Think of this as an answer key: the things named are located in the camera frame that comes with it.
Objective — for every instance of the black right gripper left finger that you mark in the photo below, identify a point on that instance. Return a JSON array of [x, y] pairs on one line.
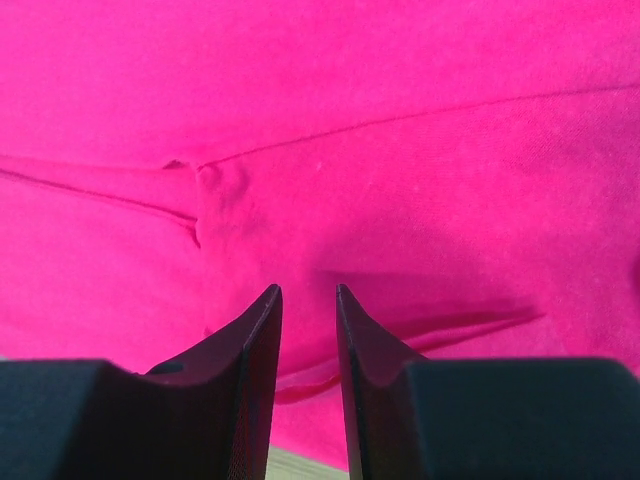
[[203, 414]]

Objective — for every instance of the pink t-shirt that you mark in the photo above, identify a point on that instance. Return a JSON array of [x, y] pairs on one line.
[[469, 169]]

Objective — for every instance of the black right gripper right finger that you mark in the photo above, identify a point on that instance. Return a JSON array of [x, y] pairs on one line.
[[409, 417]]

